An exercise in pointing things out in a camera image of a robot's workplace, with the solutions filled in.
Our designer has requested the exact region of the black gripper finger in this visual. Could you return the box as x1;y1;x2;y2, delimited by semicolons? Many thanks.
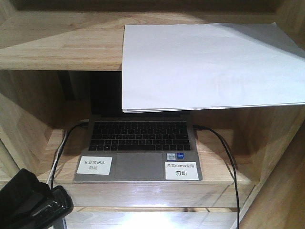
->
0;168;51;224

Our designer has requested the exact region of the black stapler orange button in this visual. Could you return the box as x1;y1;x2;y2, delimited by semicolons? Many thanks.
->
0;185;74;229

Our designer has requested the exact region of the white paper stack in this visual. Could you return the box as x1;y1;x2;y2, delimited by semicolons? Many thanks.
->
122;23;305;113

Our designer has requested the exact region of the grey usb hub adapter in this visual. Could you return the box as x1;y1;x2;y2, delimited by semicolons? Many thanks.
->
53;217;67;229

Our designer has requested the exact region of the white label sticker left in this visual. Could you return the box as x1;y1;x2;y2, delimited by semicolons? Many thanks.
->
76;156;112;175

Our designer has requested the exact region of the white label sticker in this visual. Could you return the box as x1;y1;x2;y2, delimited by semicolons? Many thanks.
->
165;161;200;181
76;156;112;175

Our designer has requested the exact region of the grey open laptop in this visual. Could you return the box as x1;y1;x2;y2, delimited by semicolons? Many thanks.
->
74;71;203;183

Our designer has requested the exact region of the white label sticker right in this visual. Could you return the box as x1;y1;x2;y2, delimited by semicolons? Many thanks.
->
165;161;200;181

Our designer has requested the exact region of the wooden shelf unit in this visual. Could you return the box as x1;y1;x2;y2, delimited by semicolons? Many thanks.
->
0;0;305;229

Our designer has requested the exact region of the white cable left of laptop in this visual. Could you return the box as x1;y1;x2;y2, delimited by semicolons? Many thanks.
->
46;119;89;186

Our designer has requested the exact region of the black cable left of laptop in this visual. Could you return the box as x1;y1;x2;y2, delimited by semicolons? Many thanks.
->
50;122;88;189

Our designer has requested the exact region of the black cable of laptop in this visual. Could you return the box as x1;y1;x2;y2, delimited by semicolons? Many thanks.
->
50;122;88;189
193;125;241;229

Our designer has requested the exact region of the black cable right of laptop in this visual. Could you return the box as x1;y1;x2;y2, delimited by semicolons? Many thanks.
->
193;125;241;229

